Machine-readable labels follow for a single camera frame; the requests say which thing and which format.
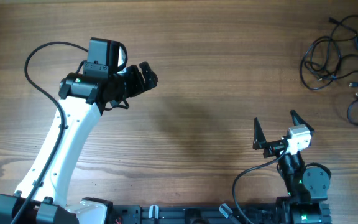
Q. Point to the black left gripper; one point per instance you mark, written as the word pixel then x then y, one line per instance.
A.
pixel 136 81

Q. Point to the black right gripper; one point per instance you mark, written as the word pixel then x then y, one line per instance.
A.
pixel 275 146

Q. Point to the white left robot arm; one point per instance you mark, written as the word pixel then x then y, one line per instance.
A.
pixel 102 82

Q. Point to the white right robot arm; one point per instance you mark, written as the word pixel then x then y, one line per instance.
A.
pixel 307 184

